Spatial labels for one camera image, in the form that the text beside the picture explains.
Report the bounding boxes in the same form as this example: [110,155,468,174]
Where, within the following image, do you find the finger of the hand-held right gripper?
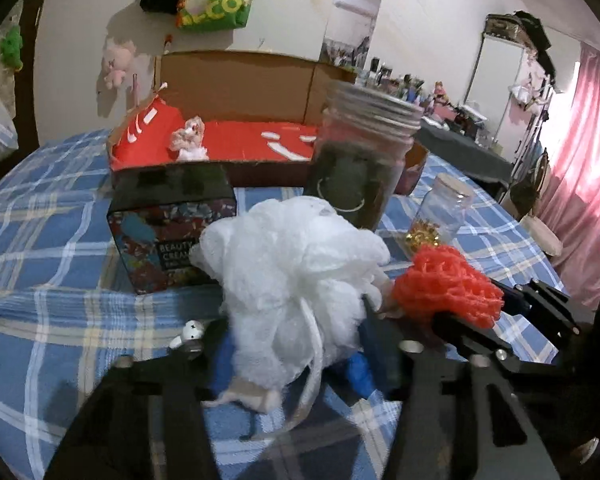
[490,280,581,341]
[430,311,513,366]

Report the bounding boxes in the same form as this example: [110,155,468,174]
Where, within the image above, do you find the row of cosmetic bottles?
[352,57,486,136]

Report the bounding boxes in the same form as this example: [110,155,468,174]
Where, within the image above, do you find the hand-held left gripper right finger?
[350,294,561,480]

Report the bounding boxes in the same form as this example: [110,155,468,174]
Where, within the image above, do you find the wall mirror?
[321,0,388,68]

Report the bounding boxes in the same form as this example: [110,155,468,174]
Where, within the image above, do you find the green plush toy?
[0,25,25,70]

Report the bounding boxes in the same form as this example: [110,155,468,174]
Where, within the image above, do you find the beige round stool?
[520,212,563,256]

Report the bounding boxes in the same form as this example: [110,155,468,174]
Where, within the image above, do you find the small clear glass jar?
[405,174,476,256]

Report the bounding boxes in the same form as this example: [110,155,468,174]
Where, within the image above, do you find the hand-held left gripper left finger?
[50,322,236,480]

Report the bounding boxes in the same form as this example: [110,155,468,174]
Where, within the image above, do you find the orange mesh bath loofah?
[391,245,506,331]

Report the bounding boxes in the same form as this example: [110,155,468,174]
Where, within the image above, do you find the floral tin box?
[107,162,238,295]

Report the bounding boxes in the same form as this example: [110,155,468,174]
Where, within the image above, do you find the white wardrobe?
[460,35,531,146]

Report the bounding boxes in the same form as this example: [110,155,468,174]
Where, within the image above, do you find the blue plaid blanket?
[0,127,576,480]

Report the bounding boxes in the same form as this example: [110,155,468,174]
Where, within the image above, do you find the beige crochet scrunchie with doll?
[169,116,210,162]

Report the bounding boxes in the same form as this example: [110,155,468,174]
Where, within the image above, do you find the hanging white garment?
[510,82,551,111]

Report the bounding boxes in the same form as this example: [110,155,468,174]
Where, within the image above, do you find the grey covered table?
[415,120,513,196]

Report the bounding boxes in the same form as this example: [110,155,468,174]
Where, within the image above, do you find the pink curtain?
[532,42,600,311]

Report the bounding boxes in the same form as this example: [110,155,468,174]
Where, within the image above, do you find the cardboard box with red lining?
[105,50,428,196]

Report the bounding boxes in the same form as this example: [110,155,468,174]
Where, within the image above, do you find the black suitcase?
[485,10,551,51]

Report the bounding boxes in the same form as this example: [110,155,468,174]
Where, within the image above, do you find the dark wooden door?
[0,0,48,201]

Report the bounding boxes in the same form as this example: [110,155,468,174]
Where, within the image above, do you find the pink plush toy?
[101,40,137,90]

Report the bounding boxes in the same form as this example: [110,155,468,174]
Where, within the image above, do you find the white mesh bath loofah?
[189,195,393,441]

